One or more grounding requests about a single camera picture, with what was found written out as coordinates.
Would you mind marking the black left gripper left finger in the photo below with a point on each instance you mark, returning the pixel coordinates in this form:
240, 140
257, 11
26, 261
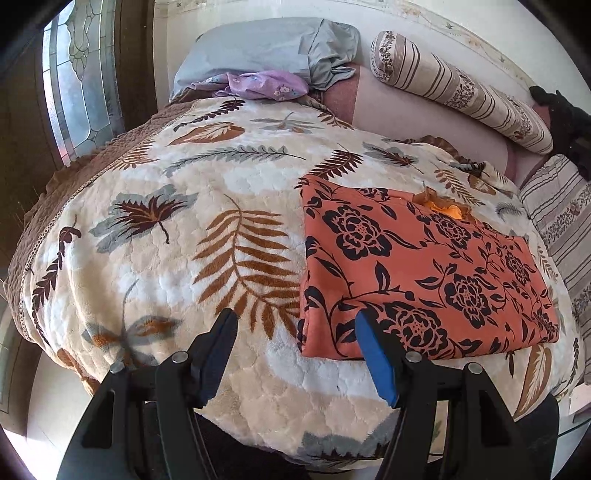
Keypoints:
141, 423

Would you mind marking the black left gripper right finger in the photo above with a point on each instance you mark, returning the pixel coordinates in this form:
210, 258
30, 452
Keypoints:
452, 423

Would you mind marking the orange black floral garment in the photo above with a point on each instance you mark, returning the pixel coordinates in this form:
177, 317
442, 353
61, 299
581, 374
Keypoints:
446, 287

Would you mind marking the black clothing pile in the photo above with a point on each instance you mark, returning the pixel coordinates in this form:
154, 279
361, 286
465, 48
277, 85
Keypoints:
569, 127

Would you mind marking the cream leaf pattern blanket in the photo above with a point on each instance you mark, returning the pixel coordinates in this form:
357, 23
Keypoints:
134, 252

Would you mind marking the striped flat pillow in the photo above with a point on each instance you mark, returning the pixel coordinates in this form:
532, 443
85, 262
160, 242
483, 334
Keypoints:
557, 199

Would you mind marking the pink bed sheet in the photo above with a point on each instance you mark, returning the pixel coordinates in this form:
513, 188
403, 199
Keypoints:
367, 104

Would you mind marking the wooden stained glass door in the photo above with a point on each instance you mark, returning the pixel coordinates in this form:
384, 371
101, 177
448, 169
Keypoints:
74, 75

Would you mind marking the purple floral cloth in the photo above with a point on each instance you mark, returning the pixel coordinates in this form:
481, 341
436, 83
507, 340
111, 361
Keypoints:
273, 85

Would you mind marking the striped bolster pillow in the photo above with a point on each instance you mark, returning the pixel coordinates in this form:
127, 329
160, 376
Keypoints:
400, 63

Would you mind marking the grey pillow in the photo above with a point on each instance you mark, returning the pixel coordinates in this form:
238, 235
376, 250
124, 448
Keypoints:
317, 50

